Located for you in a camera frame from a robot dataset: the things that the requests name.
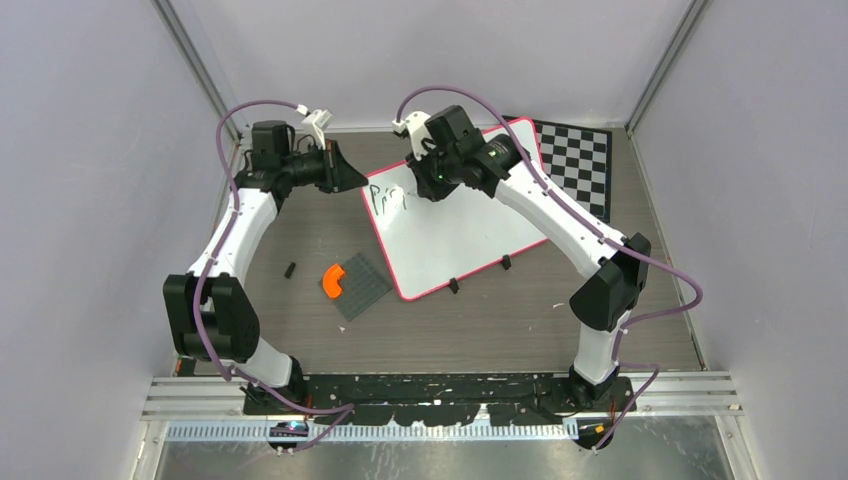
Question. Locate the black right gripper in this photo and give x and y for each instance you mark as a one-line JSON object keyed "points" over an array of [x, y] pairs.
{"points": [[427, 187]]}

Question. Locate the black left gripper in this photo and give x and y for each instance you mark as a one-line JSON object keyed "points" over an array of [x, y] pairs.
{"points": [[339, 175]]}

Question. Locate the white board with pink frame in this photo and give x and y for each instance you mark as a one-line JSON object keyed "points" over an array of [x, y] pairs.
{"points": [[427, 244]]}

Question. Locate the black marker cap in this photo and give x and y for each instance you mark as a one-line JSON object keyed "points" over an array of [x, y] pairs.
{"points": [[289, 270]]}

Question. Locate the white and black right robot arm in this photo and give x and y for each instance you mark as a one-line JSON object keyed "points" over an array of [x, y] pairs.
{"points": [[613, 265]]}

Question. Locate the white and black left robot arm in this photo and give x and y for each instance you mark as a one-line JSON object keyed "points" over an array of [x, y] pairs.
{"points": [[210, 315]]}

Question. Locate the orange curved pipe piece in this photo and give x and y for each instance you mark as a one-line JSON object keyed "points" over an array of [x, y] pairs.
{"points": [[331, 281]]}

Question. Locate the black and white checkerboard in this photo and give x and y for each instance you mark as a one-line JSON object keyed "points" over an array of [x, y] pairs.
{"points": [[578, 159]]}

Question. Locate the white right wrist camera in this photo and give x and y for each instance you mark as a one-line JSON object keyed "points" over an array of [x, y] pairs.
{"points": [[413, 127]]}

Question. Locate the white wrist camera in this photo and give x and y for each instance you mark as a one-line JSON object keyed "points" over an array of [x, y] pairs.
{"points": [[413, 127], [314, 123]]}

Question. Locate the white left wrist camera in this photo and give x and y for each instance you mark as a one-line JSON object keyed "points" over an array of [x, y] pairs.
{"points": [[314, 123]]}

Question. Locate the grey studded base plate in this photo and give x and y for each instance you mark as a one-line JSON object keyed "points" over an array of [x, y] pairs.
{"points": [[361, 287]]}

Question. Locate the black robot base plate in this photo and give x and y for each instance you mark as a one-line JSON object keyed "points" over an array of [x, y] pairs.
{"points": [[442, 400]]}

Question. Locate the aluminium frame rail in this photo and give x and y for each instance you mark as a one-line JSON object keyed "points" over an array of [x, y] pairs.
{"points": [[210, 409]]}

